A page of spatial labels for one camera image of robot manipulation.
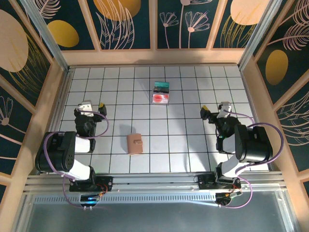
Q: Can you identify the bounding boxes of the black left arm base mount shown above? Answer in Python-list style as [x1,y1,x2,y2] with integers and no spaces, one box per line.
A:
[69,175,113,193]

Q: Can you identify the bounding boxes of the grey metal plate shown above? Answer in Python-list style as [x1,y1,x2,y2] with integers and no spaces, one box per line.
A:
[14,202,297,232]

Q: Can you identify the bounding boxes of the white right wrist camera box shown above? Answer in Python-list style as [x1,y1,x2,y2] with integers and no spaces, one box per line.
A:
[217,101,233,119]

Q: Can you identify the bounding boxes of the clear acrylic card stand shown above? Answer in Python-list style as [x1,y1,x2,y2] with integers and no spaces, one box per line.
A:
[151,81,170,106]

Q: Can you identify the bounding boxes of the aluminium table side rail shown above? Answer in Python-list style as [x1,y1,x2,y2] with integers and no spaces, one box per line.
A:
[239,67,275,172]
[36,67,74,174]

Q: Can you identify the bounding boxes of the small controller board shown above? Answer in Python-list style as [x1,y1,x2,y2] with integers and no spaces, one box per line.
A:
[215,192,243,207]
[80,194,100,206]

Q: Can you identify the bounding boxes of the aluminium corner post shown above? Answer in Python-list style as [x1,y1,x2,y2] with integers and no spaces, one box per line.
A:
[20,0,72,73]
[238,0,283,71]

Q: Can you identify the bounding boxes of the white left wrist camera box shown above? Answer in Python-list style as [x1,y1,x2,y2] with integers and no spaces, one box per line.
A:
[77,101,94,117]

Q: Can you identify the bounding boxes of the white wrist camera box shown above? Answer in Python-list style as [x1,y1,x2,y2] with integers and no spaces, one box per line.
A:
[77,101,94,117]
[217,101,233,119]

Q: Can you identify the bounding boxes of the aluminium frame rail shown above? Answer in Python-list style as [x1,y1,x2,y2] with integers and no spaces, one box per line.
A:
[24,171,288,194]

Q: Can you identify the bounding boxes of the tan leather card holder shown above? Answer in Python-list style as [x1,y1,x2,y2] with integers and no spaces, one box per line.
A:
[126,133,144,156]

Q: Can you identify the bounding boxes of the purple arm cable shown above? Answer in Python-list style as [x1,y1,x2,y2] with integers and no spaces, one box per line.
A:
[218,109,284,209]
[43,111,110,209]

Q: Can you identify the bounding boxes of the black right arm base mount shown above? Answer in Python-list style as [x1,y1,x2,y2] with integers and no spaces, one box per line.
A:
[197,174,242,191]

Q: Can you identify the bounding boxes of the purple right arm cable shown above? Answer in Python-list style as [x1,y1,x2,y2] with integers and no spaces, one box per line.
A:
[218,109,284,209]

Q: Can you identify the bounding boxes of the red card box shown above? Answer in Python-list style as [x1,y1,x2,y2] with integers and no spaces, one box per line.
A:
[152,93,169,105]

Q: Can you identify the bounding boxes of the perforated grey cable duct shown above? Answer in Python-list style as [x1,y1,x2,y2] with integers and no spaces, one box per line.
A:
[33,193,218,206]

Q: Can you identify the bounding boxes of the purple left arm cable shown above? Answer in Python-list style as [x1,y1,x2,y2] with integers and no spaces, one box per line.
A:
[43,111,110,209]

